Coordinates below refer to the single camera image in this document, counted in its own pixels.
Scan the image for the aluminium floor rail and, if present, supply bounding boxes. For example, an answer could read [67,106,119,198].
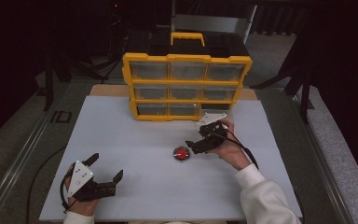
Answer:
[283,91,355,224]
[0,87,71,223]

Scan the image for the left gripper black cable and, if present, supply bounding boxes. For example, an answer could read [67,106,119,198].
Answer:
[59,170,73,215]

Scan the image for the black floor cable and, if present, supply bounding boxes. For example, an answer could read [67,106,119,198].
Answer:
[25,145,67,224]

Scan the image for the grey metal chair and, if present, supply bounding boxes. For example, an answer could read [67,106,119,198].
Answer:
[171,0,258,45]

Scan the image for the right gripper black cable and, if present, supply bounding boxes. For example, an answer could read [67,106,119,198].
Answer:
[209,127,260,171]

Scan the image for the yellow black organizer cabinet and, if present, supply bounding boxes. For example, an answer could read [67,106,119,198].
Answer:
[121,31,254,123]

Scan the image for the black stand legs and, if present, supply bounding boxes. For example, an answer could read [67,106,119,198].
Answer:
[255,55,315,125]

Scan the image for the round red push button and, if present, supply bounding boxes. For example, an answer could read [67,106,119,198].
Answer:
[172,146,191,162]

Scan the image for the dark curtain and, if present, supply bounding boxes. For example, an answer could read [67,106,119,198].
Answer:
[250,4,313,36]

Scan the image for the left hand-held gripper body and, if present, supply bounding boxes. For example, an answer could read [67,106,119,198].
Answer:
[66,160,118,203]

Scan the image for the clear plastic drawer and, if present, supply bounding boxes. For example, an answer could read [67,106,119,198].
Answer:
[199,103,235,125]

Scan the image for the person's left hand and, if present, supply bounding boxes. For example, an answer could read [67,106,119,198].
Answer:
[63,163,100,217]

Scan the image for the person's right hand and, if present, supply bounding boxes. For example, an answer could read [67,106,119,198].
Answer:
[210,119,253,172]

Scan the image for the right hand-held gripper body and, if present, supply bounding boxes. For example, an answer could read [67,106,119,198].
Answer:
[193,112,229,155]

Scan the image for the grid of clear drawers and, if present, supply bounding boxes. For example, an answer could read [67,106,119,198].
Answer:
[130,61,245,117]

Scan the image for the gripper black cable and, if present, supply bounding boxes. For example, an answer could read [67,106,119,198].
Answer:
[209,127,260,171]
[59,170,73,215]

